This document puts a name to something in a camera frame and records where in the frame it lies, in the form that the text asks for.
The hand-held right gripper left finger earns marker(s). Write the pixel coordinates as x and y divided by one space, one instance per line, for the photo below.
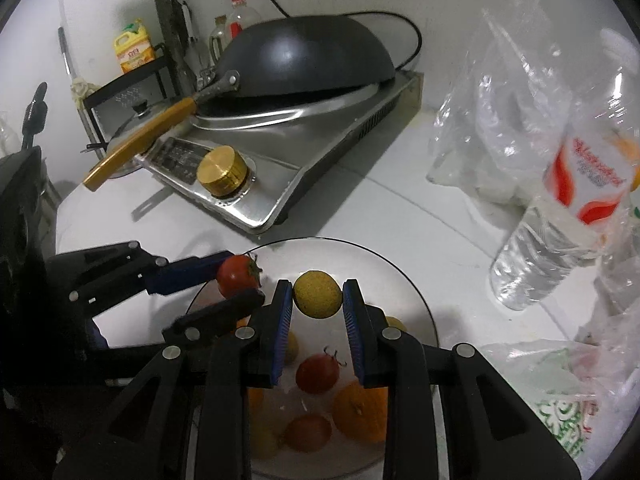
285 330

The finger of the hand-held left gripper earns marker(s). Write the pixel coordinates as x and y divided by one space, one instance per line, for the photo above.
185 272
225 310

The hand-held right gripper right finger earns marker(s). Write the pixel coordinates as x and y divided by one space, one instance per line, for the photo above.
352 330

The red tomato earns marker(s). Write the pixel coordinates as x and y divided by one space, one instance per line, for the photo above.
317 372
235 275
307 432

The yellow round fruit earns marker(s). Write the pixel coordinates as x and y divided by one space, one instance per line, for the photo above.
264 440
395 324
317 295
291 347

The white plate with dark rim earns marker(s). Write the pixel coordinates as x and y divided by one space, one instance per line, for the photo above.
380 280

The white printed plastic bag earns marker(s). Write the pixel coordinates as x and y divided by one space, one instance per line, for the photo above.
550 385

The orange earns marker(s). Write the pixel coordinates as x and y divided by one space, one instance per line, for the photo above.
360 410

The steel gas stove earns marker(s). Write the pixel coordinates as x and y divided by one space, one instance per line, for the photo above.
300 160

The glass pot lid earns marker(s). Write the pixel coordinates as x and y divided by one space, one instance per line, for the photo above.
130 120

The clear plastic water bottle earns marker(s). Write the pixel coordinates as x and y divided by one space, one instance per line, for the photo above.
535 260

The yellow oil jug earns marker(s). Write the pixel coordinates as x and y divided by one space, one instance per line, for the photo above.
132 52

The small glass bottle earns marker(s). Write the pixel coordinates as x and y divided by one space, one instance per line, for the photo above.
217 42

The red-capped bottle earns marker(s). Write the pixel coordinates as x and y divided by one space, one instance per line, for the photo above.
242 20

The crumpled clear plastic bag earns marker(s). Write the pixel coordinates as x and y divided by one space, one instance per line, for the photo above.
615 285

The dark metal post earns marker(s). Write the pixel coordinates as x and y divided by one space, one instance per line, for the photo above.
165 35

